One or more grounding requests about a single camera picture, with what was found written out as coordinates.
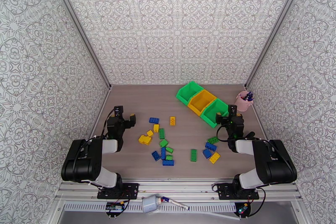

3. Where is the green plastic storage bin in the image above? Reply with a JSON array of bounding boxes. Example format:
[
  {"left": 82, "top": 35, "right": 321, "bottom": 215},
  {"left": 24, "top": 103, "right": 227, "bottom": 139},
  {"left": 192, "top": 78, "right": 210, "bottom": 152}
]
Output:
[
  {"left": 200, "top": 98, "right": 229, "bottom": 129},
  {"left": 176, "top": 81, "right": 205, "bottom": 106}
]

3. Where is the yellow plastic storage bin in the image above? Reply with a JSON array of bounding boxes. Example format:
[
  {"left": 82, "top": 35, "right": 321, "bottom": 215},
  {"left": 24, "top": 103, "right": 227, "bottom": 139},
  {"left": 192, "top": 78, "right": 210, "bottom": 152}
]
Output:
[{"left": 187, "top": 89, "right": 218, "bottom": 117}]

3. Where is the pink cup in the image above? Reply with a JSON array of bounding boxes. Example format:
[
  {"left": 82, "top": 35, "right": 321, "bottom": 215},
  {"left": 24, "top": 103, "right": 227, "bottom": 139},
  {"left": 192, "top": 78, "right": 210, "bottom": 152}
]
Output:
[{"left": 234, "top": 91, "right": 254, "bottom": 112}]

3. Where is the small circuit board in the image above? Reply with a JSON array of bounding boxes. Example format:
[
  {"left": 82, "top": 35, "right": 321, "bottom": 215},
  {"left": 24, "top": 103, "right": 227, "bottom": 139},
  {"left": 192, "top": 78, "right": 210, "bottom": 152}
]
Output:
[
  {"left": 234, "top": 201, "right": 250, "bottom": 218},
  {"left": 105, "top": 201, "right": 126, "bottom": 217}
]

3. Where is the white cylindrical device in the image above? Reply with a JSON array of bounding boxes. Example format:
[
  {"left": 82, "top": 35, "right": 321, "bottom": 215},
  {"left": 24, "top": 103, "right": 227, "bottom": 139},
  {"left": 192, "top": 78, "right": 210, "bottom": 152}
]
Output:
[{"left": 142, "top": 195, "right": 159, "bottom": 214}]

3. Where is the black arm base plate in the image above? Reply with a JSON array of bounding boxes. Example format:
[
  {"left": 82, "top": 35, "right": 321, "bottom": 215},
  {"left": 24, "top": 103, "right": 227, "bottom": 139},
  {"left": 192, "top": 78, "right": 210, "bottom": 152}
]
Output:
[
  {"left": 218, "top": 182, "right": 260, "bottom": 201},
  {"left": 97, "top": 182, "right": 140, "bottom": 200}
]

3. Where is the aluminium mounting rail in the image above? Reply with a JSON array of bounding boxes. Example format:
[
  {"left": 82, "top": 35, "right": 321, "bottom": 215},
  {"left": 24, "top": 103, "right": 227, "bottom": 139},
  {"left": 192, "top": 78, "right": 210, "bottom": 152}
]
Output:
[{"left": 56, "top": 178, "right": 302, "bottom": 203}]

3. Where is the white slotted cable duct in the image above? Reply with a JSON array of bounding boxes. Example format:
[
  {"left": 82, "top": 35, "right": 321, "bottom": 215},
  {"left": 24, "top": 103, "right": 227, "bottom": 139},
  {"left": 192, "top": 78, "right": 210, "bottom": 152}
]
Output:
[{"left": 63, "top": 203, "right": 238, "bottom": 214}]

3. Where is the aluminium frame post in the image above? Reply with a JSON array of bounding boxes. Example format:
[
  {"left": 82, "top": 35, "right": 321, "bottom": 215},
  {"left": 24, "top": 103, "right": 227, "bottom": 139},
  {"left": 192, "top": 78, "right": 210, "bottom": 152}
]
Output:
[
  {"left": 45, "top": 0, "right": 112, "bottom": 90},
  {"left": 244, "top": 0, "right": 309, "bottom": 90}
]

